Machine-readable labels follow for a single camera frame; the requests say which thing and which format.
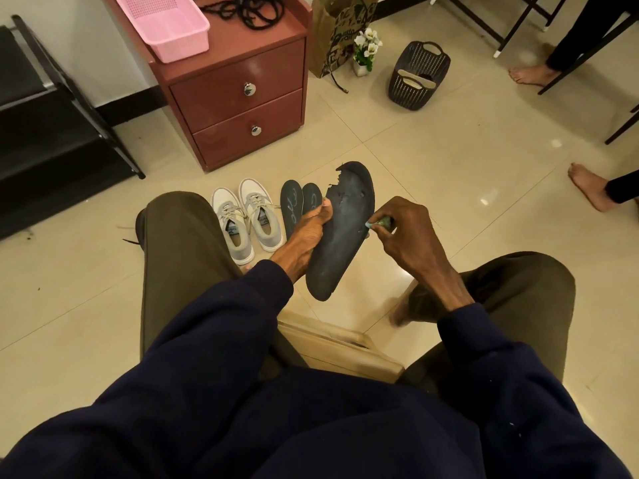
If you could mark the person's right hand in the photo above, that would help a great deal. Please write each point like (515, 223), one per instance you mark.
(419, 244)

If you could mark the person's left hand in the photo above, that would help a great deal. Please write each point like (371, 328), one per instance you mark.
(297, 249)

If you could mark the person's left thumb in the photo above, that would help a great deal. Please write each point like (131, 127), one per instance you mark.
(319, 214)

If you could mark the person's right thumb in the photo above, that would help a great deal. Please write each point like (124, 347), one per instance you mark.
(382, 239)

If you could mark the black worn shoe sole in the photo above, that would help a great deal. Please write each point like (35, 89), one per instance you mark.
(344, 229)

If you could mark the person's right forearm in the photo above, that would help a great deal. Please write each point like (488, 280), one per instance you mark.
(514, 404)

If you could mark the person's left forearm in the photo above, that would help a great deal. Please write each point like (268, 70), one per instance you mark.
(164, 384)

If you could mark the dark shoe insole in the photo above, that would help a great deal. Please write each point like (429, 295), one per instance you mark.
(312, 197)
(291, 204)

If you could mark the grey white sneaker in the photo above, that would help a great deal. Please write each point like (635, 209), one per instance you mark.
(234, 229)
(262, 214)

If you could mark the person's right foot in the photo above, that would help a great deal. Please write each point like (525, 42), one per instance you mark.
(400, 311)

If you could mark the person's foot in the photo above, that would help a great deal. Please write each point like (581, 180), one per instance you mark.
(591, 187)
(400, 311)
(531, 74)

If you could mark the silver drawer knob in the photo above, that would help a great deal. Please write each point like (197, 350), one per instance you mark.
(249, 89)
(256, 130)

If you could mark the wooden stool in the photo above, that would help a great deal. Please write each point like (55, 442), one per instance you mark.
(334, 346)

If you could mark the person's left leg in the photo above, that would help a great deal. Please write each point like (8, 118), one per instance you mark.
(179, 264)

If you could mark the person's leg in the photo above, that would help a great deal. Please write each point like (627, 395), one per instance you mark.
(179, 264)
(589, 29)
(524, 289)
(624, 187)

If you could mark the black plastic woven basket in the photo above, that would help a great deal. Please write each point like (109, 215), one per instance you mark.
(422, 94)

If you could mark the person's right leg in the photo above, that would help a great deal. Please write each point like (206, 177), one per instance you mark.
(524, 289)

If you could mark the red-brown drawer cabinet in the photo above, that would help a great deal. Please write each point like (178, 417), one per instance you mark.
(234, 89)

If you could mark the beige insole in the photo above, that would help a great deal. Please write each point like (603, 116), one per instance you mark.
(410, 84)
(417, 75)

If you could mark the white flowers in small pot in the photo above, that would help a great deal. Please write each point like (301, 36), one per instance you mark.
(367, 47)

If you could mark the brown printed paper bag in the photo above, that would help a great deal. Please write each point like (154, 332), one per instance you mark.
(337, 29)

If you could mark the person's navy sweater torso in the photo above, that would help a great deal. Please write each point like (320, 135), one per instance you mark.
(339, 424)

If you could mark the pink plastic basket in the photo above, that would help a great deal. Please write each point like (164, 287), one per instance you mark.
(164, 22)

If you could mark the black shoe rack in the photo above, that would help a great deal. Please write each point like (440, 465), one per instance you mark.
(45, 144)

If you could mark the black metal table frame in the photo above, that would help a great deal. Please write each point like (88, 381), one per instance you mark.
(519, 19)

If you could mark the black metal chair frame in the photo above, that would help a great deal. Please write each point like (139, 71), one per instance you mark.
(589, 57)

